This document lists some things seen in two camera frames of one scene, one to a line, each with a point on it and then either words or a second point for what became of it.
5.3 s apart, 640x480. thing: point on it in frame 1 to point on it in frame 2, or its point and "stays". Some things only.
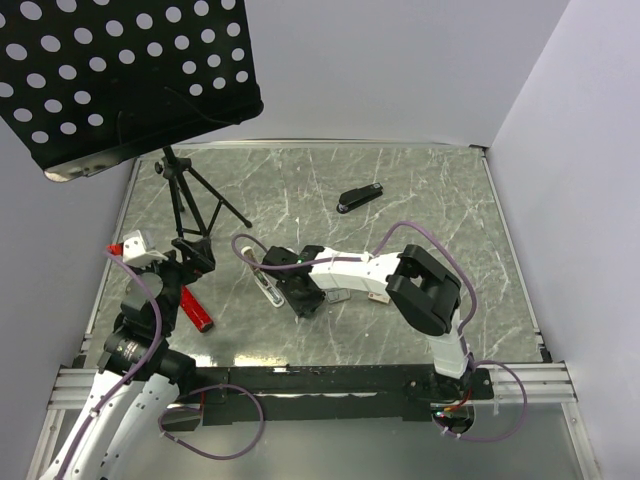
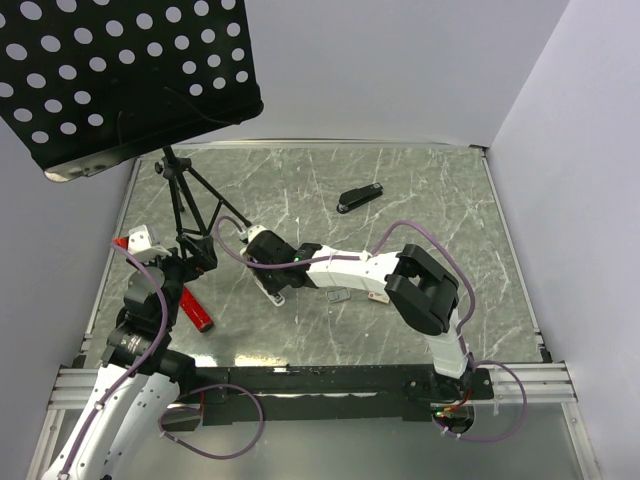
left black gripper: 200,259 stays
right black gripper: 301,307 to 271,287
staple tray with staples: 339,294 stays
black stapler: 352,198 stays
